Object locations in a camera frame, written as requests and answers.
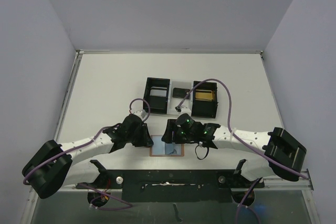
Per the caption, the tan leather card holder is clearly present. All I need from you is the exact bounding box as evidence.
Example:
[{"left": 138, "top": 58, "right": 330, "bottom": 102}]
[{"left": 150, "top": 135, "right": 184, "bottom": 157}]

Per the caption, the black bin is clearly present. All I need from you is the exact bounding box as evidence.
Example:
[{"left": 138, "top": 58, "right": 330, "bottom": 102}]
[
  {"left": 191, "top": 82, "right": 218, "bottom": 119},
  {"left": 143, "top": 77, "right": 170, "bottom": 114}
]

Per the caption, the white bin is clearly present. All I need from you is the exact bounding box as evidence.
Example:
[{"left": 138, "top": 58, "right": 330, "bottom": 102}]
[{"left": 166, "top": 79, "right": 193, "bottom": 116}]

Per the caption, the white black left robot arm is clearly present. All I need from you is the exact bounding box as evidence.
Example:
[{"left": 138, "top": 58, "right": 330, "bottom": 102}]
[{"left": 22, "top": 110, "right": 153, "bottom": 199}]

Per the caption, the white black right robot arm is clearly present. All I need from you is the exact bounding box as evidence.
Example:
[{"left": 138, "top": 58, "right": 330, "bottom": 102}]
[{"left": 161, "top": 114, "right": 307, "bottom": 187}]

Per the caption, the gold card in bin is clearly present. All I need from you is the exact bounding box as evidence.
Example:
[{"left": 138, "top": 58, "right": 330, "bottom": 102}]
[{"left": 195, "top": 90, "right": 215, "bottom": 102}]

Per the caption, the silver card in bin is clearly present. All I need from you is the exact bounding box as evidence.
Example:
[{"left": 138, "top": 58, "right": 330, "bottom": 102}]
[{"left": 150, "top": 87, "right": 168, "bottom": 97}]

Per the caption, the black card in bin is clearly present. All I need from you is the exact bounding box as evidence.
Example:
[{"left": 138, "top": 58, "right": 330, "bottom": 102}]
[{"left": 172, "top": 88, "right": 190, "bottom": 99}]

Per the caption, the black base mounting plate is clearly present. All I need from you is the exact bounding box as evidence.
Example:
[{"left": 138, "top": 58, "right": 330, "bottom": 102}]
[{"left": 87, "top": 169, "right": 252, "bottom": 203}]

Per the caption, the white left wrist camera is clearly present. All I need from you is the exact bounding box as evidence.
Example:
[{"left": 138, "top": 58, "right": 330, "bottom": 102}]
[{"left": 131, "top": 109, "right": 146, "bottom": 121}]

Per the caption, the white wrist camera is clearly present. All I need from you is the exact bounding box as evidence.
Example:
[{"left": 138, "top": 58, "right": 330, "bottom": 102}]
[
  {"left": 131, "top": 109, "right": 146, "bottom": 121},
  {"left": 175, "top": 105, "right": 192, "bottom": 115}
]

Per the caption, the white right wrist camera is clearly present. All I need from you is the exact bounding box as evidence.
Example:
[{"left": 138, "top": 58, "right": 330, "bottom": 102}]
[{"left": 175, "top": 105, "right": 192, "bottom": 115}]

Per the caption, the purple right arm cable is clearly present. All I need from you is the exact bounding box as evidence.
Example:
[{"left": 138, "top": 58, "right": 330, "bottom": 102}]
[{"left": 175, "top": 78, "right": 308, "bottom": 224}]

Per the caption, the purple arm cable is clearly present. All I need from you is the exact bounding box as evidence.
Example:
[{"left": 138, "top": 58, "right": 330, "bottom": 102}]
[
  {"left": 175, "top": 78, "right": 308, "bottom": 224},
  {"left": 23, "top": 98, "right": 151, "bottom": 211}
]

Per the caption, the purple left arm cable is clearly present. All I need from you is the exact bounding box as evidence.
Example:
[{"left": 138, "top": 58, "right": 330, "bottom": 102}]
[{"left": 23, "top": 98, "right": 151, "bottom": 211}]

